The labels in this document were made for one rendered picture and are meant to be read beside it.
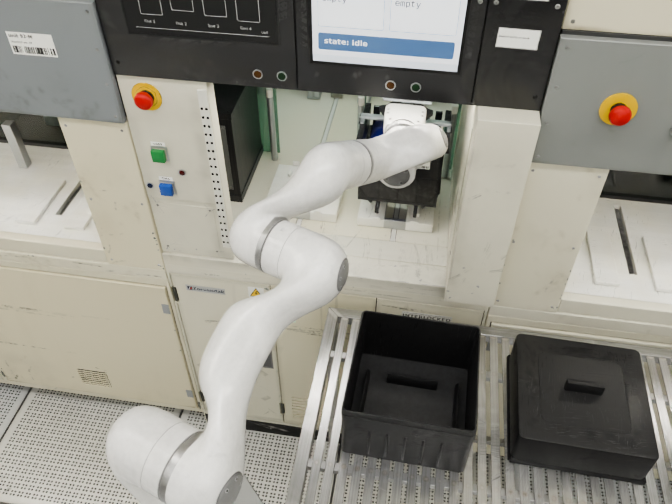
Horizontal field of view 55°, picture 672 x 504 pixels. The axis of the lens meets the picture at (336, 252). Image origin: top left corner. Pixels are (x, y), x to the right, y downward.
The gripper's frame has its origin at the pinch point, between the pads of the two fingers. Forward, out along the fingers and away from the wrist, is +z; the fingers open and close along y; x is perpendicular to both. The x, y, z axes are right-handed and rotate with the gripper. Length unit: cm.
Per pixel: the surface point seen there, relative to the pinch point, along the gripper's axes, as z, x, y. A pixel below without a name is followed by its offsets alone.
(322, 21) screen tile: -30.2, 32.7, -16.3
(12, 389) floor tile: -27, -123, -138
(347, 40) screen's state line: -30.1, 29.3, -11.5
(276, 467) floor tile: -42, -123, -32
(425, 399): -57, -46, 13
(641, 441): -66, -36, 57
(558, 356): -47, -36, 42
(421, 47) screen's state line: -30.1, 29.1, 2.5
